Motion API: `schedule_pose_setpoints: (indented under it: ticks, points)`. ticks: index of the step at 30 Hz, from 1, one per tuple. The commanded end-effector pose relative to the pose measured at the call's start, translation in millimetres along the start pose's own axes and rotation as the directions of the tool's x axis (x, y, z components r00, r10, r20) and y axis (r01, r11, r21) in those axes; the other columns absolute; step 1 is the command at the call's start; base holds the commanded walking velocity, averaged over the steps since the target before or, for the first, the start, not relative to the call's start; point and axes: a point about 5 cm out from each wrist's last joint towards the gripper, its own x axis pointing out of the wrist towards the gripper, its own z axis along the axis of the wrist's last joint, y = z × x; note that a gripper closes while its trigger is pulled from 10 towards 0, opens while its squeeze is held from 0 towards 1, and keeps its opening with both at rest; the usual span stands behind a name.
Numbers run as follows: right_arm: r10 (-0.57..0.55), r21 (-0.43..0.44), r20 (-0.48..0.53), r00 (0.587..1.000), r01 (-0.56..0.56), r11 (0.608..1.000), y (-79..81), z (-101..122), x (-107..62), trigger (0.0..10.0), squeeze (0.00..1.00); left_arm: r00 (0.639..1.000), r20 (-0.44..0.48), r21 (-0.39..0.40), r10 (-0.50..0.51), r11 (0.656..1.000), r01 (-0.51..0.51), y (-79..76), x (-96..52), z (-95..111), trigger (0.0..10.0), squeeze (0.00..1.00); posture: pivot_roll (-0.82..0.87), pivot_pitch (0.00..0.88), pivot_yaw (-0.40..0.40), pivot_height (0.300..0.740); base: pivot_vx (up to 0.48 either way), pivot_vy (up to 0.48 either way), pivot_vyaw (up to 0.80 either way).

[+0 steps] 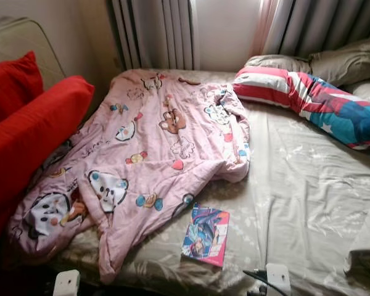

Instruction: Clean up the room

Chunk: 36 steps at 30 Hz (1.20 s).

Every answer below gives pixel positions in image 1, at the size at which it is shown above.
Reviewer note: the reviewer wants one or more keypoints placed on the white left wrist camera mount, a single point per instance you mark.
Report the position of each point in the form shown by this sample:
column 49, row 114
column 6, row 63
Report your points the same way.
column 66, row 283

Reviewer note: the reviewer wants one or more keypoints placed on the bed with beige floral sheet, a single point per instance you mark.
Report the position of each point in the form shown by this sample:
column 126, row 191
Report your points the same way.
column 302, row 185

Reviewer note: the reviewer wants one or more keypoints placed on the red white blue bolster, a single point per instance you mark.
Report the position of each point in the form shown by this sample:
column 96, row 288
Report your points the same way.
column 314, row 98

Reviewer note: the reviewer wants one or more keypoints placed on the colourful anime book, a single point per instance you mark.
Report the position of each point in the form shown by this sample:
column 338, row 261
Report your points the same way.
column 205, row 235

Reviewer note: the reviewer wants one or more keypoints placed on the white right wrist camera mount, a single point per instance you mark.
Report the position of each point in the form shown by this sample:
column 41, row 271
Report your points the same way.
column 279, row 279

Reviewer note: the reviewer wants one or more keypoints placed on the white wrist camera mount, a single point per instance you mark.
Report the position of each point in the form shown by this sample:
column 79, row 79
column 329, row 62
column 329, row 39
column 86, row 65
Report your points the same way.
column 66, row 283
column 279, row 279

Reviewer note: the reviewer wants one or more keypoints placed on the pink cartoon print quilt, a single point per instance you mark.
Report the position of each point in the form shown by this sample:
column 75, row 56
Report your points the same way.
column 148, row 135

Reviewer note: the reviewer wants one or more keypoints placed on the red sofa cushion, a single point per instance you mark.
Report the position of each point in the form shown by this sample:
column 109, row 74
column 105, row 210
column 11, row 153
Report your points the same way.
column 12, row 86
column 31, row 148

